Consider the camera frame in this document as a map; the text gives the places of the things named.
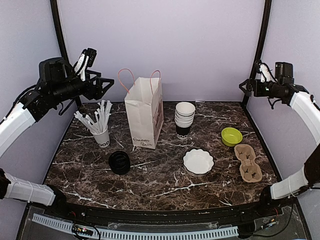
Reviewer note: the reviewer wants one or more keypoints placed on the white scalloped dish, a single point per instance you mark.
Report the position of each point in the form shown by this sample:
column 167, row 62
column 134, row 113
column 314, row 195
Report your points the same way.
column 198, row 162

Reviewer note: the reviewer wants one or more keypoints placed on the stack of paper coffee cups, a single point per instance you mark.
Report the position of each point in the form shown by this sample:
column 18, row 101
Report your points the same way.
column 184, row 117

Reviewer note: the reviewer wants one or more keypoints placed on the left black frame post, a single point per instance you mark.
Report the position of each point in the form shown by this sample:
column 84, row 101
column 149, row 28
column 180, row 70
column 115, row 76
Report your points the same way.
column 58, row 29

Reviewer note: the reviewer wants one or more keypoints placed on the right black frame post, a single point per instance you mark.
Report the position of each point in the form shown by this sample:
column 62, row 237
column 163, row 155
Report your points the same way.
column 262, row 36

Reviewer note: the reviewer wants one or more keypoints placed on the white paper cup with straws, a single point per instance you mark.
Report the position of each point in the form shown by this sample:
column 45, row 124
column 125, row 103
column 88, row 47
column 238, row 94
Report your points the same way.
column 102, row 139

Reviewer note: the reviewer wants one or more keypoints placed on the brown cardboard cup carrier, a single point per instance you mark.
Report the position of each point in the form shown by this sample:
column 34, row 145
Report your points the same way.
column 250, row 171

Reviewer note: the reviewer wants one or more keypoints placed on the stack of black cup lids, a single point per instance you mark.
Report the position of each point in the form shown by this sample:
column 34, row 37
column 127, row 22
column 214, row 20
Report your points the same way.
column 119, row 162

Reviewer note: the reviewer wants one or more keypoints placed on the green bowl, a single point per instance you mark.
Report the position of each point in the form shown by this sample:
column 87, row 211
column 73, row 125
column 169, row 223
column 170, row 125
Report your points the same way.
column 231, row 136

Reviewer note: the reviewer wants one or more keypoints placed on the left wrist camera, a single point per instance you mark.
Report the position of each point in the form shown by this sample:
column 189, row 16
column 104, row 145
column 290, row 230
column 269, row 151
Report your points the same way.
column 85, row 60

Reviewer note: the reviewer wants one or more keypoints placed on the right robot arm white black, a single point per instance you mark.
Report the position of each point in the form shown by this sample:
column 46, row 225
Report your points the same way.
column 294, row 138

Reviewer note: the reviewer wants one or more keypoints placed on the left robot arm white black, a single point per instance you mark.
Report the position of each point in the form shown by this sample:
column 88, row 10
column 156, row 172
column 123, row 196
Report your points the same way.
column 29, row 107

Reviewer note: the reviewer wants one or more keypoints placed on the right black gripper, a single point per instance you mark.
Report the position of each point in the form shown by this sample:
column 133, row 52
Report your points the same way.
column 250, row 87

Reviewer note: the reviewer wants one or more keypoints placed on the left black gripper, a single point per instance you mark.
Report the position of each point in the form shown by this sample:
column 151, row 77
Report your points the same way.
column 90, row 93

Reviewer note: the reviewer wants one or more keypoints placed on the black frame post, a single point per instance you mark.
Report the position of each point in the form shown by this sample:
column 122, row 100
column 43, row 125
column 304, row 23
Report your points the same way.
column 262, row 36
column 58, row 29

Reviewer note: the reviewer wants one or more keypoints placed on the bundle of wrapped white straws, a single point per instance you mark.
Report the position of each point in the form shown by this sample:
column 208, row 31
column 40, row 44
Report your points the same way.
column 101, row 114

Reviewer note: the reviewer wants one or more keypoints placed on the white paper gift bag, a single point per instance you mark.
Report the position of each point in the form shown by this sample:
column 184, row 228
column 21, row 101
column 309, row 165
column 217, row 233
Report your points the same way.
column 145, row 110

